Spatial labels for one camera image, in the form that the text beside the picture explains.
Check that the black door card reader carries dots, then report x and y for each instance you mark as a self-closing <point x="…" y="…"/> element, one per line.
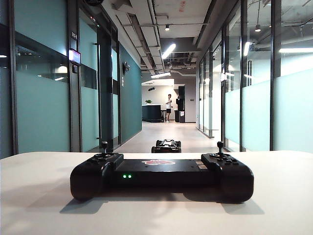
<point x="75" y="69"/>

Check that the green potted plant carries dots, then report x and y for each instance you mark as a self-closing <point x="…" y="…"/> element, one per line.
<point x="148" y="101"/>

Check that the long linear ceiling light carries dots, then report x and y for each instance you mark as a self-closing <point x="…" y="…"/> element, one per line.
<point x="168" y="51"/>
<point x="160" y="75"/>

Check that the wooden bar stool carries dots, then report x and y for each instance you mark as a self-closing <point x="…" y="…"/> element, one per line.
<point x="163" y="115"/>

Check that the person in white shirt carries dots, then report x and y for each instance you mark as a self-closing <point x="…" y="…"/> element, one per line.
<point x="168" y="105"/>

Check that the small white wall sign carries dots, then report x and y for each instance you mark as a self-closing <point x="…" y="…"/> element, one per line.
<point x="122" y="81"/>

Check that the lit room display panel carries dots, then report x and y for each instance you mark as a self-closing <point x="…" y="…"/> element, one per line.
<point x="74" y="56"/>

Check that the black quadruped robot dog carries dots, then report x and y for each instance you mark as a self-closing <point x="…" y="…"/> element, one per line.
<point x="166" y="146"/>

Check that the black remote controller with joysticks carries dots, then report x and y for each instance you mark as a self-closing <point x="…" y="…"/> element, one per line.
<point x="161" y="175"/>

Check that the black ceiling spot lamp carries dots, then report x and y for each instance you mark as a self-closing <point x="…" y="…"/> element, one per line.
<point x="167" y="27"/>
<point x="257" y="28"/>

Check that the black room number sign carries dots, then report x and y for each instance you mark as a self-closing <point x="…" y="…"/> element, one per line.
<point x="74" y="35"/>

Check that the tall black cabinet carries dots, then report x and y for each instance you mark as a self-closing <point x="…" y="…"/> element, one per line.
<point x="181" y="98"/>

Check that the dark counter with white top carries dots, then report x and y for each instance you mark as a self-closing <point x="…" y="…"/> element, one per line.
<point x="151" y="113"/>

